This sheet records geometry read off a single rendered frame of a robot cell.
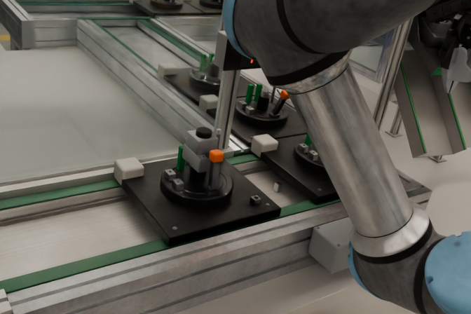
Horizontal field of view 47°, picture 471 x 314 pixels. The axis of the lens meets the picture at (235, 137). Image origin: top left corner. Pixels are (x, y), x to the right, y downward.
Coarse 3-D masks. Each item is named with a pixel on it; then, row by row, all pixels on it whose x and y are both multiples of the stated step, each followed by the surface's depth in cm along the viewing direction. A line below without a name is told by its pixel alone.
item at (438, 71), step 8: (440, 0) 134; (448, 0) 132; (416, 16) 124; (424, 16) 136; (416, 24) 124; (416, 32) 124; (408, 40) 127; (416, 40) 124; (416, 48) 125; (424, 48) 122; (432, 48) 128; (424, 56) 123; (432, 56) 125; (432, 64) 120; (432, 72) 121; (440, 72) 121
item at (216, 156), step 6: (216, 150) 97; (210, 156) 97; (216, 156) 96; (222, 156) 97; (216, 162) 97; (210, 168) 98; (216, 168) 98; (210, 174) 98; (216, 174) 98; (210, 180) 99; (216, 180) 99; (210, 186) 99; (216, 186) 100
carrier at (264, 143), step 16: (256, 144) 124; (272, 144) 124; (288, 144) 128; (304, 144) 122; (272, 160) 120; (288, 160) 121; (304, 160) 119; (320, 160) 119; (288, 176) 116; (304, 176) 116; (320, 176) 117; (304, 192) 112; (320, 192) 111; (336, 192) 112
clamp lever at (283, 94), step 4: (280, 92) 133; (284, 92) 131; (280, 96) 133; (284, 96) 131; (288, 96) 132; (280, 100) 133; (284, 100) 133; (276, 104) 134; (280, 104) 134; (276, 108) 135; (280, 108) 135; (272, 112) 136; (276, 112) 136
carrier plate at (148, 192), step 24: (144, 168) 109; (144, 192) 101; (240, 192) 106; (144, 216) 97; (168, 216) 95; (192, 216) 96; (216, 216) 98; (240, 216) 99; (264, 216) 101; (168, 240) 90
